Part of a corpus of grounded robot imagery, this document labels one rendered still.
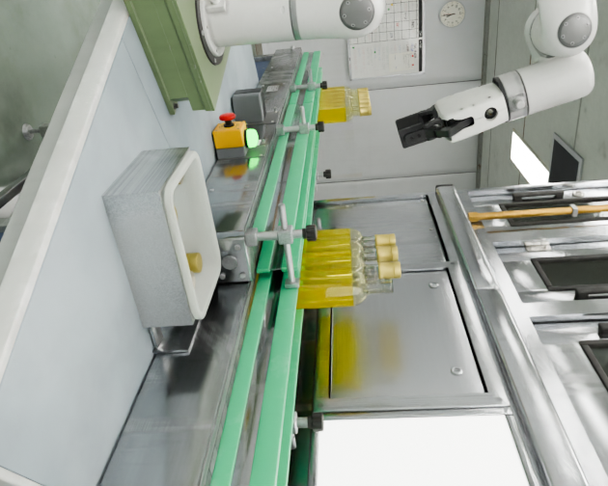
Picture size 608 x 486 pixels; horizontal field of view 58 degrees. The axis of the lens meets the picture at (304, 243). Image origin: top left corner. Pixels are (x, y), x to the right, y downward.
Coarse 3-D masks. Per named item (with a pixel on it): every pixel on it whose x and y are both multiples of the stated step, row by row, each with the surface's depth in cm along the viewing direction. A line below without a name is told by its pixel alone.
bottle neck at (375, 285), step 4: (368, 280) 105; (372, 280) 105; (376, 280) 104; (380, 280) 104; (384, 280) 104; (388, 280) 104; (392, 280) 104; (368, 284) 104; (372, 284) 104; (376, 284) 104; (380, 284) 104; (384, 284) 104; (388, 284) 104; (392, 284) 103; (368, 288) 104; (372, 288) 104; (376, 288) 104; (380, 288) 104; (384, 288) 104; (388, 288) 104; (392, 288) 104; (372, 292) 104; (376, 292) 104; (380, 292) 104; (384, 292) 104; (388, 292) 104; (392, 292) 104
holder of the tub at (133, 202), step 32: (160, 160) 81; (128, 192) 72; (160, 192) 72; (128, 224) 74; (160, 224) 73; (128, 256) 76; (160, 256) 76; (160, 288) 79; (160, 320) 82; (192, 320) 81; (160, 352) 85
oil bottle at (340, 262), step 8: (328, 256) 112; (336, 256) 111; (344, 256) 111; (352, 256) 111; (304, 264) 110; (312, 264) 110; (320, 264) 109; (328, 264) 109; (336, 264) 109; (344, 264) 108; (352, 264) 108; (360, 264) 108
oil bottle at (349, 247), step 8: (336, 240) 117; (344, 240) 116; (352, 240) 116; (304, 248) 115; (312, 248) 115; (320, 248) 114; (328, 248) 114; (336, 248) 114; (344, 248) 113; (352, 248) 113; (360, 248) 113; (304, 256) 113; (312, 256) 113; (320, 256) 113; (360, 256) 113
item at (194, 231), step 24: (192, 168) 86; (168, 192) 72; (192, 192) 88; (168, 216) 72; (192, 216) 90; (192, 240) 92; (216, 240) 93; (216, 264) 94; (192, 288) 78; (192, 312) 80
